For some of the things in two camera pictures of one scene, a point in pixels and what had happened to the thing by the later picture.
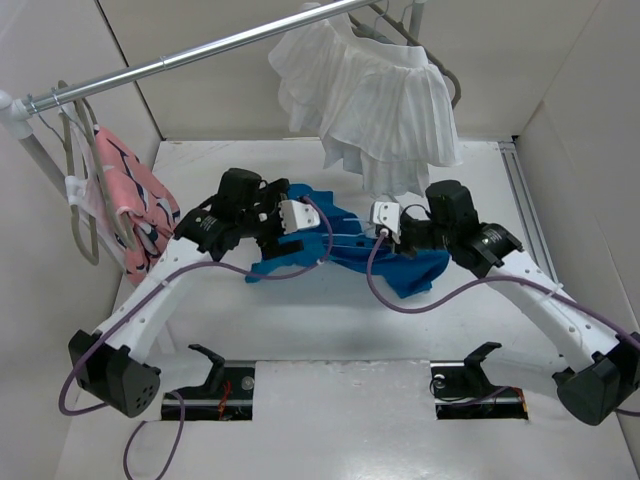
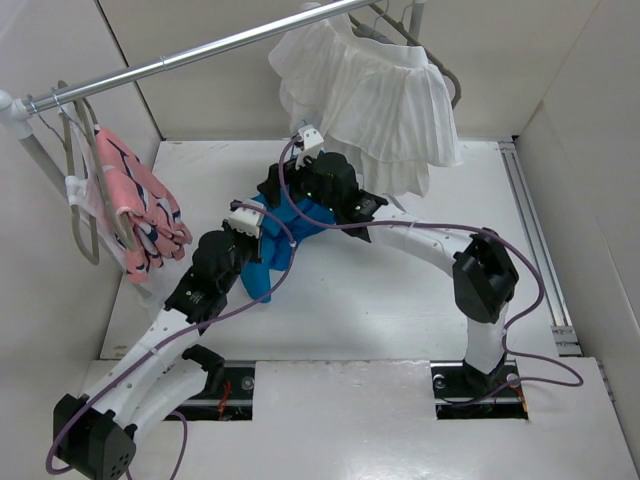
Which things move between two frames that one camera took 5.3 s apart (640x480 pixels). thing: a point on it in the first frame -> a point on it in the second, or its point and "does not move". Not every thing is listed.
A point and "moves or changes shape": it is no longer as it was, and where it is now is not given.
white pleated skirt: [382, 111] does not move
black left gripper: [270, 245] -> [254, 242]
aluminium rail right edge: [531, 222] does not move
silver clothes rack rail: [34, 100] does not move
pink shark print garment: [148, 213] does not move
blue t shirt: [345, 242] moves or changes shape
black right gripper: [402, 245] -> [293, 175]
